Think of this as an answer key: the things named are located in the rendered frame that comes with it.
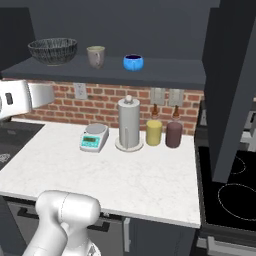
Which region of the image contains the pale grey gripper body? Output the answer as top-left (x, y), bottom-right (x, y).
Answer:
top-left (27, 82), bottom-right (56, 110)

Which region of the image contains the dark grey cabinet shelf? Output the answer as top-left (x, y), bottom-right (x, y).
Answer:
top-left (0, 54), bottom-right (207, 91)

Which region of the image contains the dark grey cabinet door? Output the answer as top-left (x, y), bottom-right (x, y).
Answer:
top-left (201, 0), bottom-right (256, 184)

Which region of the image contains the black white patterned bowl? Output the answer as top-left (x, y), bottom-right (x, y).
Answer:
top-left (27, 37), bottom-right (79, 67)

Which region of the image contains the dark sink basin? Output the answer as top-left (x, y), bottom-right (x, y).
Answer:
top-left (0, 120), bottom-right (46, 172)

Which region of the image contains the grey mug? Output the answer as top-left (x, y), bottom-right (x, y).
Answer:
top-left (86, 45), bottom-right (106, 70)

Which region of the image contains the white teal kitchen scale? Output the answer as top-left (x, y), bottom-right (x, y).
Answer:
top-left (79, 123), bottom-right (110, 154)

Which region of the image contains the grey paper towel holder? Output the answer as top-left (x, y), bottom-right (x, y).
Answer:
top-left (114, 94), bottom-right (144, 153)

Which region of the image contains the blue cup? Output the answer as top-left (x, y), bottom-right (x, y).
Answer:
top-left (123, 54), bottom-right (145, 72)

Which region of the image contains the yellow bottle with brown neck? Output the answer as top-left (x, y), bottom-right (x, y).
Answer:
top-left (145, 103), bottom-right (163, 147)

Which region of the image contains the dark red bottle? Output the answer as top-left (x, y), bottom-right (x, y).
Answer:
top-left (165, 105), bottom-right (184, 149)

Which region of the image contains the grey drawer front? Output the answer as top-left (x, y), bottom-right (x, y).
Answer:
top-left (5, 199), bottom-right (125, 256)

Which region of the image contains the dark grey cupboard door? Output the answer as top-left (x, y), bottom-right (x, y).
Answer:
top-left (122, 216), bottom-right (198, 256)

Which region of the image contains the black hob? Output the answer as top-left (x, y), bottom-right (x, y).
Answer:
top-left (194, 99), bottom-right (256, 238)

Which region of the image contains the grey wall socket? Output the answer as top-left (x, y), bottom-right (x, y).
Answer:
top-left (73, 82), bottom-right (89, 101)

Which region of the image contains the grey wall switch plate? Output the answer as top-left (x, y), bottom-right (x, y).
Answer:
top-left (167, 88), bottom-right (185, 107)
top-left (150, 87), bottom-right (165, 105)

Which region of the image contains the black drawer handle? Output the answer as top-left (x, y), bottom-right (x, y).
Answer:
top-left (17, 207), bottom-right (111, 233)

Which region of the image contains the grey cupboard door handle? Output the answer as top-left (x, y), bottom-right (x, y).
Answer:
top-left (123, 217), bottom-right (131, 253)

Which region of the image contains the grey oven handle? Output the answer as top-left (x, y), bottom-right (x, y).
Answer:
top-left (196, 235), bottom-right (256, 256)

